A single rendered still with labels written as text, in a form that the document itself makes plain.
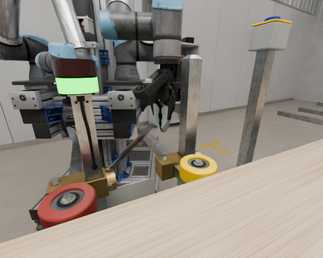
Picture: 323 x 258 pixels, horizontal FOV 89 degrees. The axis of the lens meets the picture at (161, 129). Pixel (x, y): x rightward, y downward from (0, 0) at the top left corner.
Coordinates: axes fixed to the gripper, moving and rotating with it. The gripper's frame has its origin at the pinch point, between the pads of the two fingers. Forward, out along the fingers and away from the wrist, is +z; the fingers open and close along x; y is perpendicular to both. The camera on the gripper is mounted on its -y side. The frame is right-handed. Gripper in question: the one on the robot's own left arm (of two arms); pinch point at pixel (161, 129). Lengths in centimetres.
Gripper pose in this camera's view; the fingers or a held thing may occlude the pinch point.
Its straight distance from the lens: 50.7
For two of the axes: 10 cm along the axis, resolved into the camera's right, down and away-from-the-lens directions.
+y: 7.1, -2.4, 6.6
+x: -7.0, -2.4, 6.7
